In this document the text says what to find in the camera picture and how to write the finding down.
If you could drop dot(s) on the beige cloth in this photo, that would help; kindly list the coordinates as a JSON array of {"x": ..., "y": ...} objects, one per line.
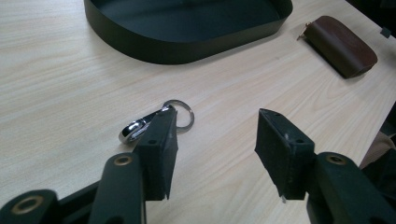
[{"x": 377, "y": 149}]

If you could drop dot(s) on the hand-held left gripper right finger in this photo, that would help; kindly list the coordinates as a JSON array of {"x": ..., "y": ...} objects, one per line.
[{"x": 286, "y": 161}]

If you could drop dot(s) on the brown leather case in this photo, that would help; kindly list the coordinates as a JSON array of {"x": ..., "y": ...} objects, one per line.
[{"x": 339, "y": 46}]

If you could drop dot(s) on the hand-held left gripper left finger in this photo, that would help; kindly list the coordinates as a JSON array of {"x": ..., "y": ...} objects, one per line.
[{"x": 155, "y": 161}]

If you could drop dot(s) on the grey tape strip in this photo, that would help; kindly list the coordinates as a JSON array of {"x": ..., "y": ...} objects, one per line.
[{"x": 386, "y": 32}]

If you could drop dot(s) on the black key rack with tray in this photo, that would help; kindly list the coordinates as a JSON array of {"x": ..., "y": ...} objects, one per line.
[{"x": 186, "y": 21}]

